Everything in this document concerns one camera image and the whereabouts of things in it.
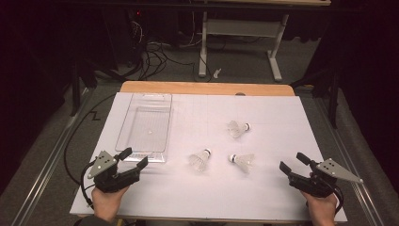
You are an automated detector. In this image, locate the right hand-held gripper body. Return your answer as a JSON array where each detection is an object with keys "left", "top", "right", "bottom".
[{"left": 288, "top": 158, "right": 364, "bottom": 199}]

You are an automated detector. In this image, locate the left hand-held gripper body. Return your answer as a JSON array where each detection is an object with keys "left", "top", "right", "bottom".
[{"left": 87, "top": 150, "right": 141, "bottom": 193}]

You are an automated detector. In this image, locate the clear plastic tray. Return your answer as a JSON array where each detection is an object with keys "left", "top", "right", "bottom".
[{"left": 114, "top": 92, "right": 173, "bottom": 164}]

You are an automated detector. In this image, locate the white shuttlecock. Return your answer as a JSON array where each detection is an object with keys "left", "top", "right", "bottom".
[
  {"left": 228, "top": 153, "right": 256, "bottom": 174},
  {"left": 227, "top": 120, "right": 252, "bottom": 139},
  {"left": 188, "top": 148, "right": 213, "bottom": 172}
]

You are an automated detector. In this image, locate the person's left hand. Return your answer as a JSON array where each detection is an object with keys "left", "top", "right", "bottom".
[{"left": 90, "top": 186, "right": 130, "bottom": 223}]

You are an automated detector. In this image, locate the person's right hand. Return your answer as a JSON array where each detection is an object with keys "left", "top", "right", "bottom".
[{"left": 300, "top": 190, "right": 339, "bottom": 226}]

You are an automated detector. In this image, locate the black stand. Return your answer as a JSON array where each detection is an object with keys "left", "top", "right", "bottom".
[
  {"left": 70, "top": 56, "right": 117, "bottom": 117},
  {"left": 290, "top": 67, "right": 340, "bottom": 130}
]

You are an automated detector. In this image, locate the white paper sheet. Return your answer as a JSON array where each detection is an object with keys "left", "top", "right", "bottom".
[{"left": 69, "top": 91, "right": 348, "bottom": 223}]

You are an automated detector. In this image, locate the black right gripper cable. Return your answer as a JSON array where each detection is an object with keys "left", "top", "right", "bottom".
[{"left": 326, "top": 180, "right": 344, "bottom": 216}]

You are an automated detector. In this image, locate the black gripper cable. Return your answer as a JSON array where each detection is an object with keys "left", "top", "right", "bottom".
[
  {"left": 63, "top": 93, "right": 118, "bottom": 211},
  {"left": 326, "top": 180, "right": 344, "bottom": 216}
]

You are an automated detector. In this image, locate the metal floor rail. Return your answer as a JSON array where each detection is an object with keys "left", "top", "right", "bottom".
[
  {"left": 313, "top": 93, "right": 387, "bottom": 226},
  {"left": 12, "top": 88, "right": 95, "bottom": 226}
]

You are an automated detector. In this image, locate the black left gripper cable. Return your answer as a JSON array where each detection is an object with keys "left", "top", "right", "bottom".
[{"left": 63, "top": 93, "right": 118, "bottom": 211}]

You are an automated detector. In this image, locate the tangle of floor cables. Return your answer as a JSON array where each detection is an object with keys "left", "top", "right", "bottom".
[{"left": 126, "top": 18, "right": 201, "bottom": 81}]

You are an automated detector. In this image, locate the white table frame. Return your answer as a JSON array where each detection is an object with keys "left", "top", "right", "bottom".
[{"left": 191, "top": 0, "right": 332, "bottom": 83}]

